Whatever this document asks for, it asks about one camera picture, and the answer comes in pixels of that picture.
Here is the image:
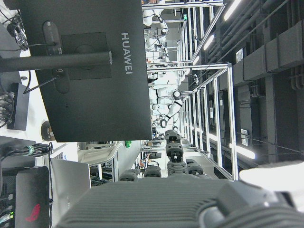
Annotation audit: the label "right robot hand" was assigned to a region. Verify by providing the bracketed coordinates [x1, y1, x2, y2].
[56, 129, 304, 228]

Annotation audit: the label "white chair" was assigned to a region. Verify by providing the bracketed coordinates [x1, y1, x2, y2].
[77, 142, 123, 172]

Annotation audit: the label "silver laptop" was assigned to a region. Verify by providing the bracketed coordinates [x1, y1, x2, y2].
[48, 158, 92, 228]

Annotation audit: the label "long ceiling light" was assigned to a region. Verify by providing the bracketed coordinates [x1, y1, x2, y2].
[229, 142, 256, 160]
[223, 0, 243, 21]
[203, 34, 215, 50]

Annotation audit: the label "white humanoid robot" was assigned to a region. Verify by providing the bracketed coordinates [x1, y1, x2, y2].
[148, 71, 190, 128]
[142, 8, 171, 63]

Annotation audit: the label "black Huawei monitor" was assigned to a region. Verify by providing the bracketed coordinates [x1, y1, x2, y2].
[19, 0, 152, 143]

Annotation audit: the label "black ROG computer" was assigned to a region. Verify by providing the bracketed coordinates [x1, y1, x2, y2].
[14, 165, 50, 228]

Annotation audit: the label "round black puck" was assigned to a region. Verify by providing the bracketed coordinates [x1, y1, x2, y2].
[40, 120, 57, 141]

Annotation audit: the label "black docking box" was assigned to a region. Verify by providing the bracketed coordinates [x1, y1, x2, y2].
[6, 82, 30, 131]

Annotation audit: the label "black monitor stand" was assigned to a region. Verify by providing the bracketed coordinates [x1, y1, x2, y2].
[0, 51, 113, 72]

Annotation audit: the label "aluminium frame cage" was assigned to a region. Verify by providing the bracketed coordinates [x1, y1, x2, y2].
[177, 0, 239, 181]

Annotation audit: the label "cable bundle green tie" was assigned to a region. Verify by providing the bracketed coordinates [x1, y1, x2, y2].
[0, 143, 53, 158]

